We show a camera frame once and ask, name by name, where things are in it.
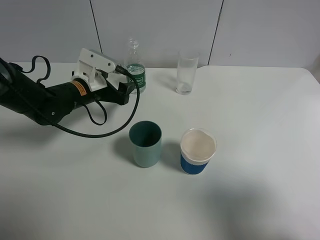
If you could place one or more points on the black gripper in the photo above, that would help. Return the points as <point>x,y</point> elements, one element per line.
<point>74,94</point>

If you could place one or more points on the clear plastic bottle green label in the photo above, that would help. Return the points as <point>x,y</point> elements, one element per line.
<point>134,65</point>

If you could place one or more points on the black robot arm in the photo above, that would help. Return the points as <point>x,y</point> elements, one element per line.
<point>46,105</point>

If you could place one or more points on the green plastic cup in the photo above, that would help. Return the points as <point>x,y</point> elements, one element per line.
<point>146,139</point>

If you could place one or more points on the blue white paper cup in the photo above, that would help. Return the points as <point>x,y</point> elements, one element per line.
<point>197,147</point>

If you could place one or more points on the tall clear drinking glass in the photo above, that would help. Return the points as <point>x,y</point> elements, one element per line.
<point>186,70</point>

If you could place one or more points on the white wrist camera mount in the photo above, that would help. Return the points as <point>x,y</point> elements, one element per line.
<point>90,66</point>

